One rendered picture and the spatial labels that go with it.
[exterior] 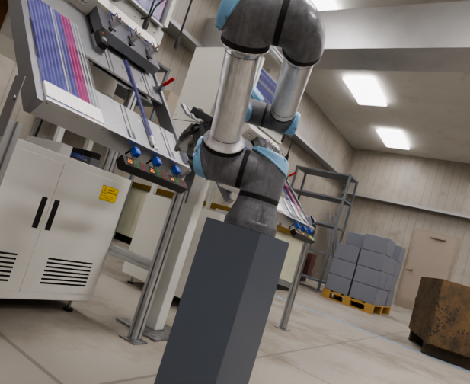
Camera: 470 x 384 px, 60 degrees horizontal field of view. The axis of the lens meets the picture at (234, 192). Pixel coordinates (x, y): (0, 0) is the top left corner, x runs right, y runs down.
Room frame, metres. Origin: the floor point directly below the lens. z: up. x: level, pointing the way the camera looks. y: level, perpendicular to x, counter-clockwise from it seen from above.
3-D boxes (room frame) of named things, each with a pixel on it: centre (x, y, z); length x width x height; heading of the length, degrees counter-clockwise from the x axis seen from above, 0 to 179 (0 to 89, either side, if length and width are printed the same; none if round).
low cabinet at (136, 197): (5.64, 0.16, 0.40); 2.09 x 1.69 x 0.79; 55
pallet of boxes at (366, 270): (6.81, -2.46, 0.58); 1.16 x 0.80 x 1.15; 144
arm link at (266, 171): (1.16, -0.06, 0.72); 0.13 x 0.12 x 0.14; 87
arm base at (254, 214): (1.16, -0.07, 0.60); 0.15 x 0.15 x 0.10
